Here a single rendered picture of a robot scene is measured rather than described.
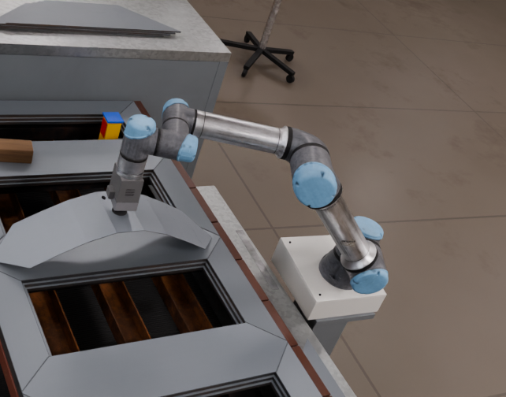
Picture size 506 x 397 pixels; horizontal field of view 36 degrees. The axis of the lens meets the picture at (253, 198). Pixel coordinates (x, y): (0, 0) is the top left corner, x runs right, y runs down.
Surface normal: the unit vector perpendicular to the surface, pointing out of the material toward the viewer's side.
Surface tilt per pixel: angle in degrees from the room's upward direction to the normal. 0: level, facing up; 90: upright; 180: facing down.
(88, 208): 17
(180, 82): 90
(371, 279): 99
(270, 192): 0
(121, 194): 90
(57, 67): 90
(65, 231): 26
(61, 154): 0
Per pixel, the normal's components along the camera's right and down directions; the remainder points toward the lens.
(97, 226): 0.03, -0.73
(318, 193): 0.00, 0.55
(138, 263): 0.29, -0.77
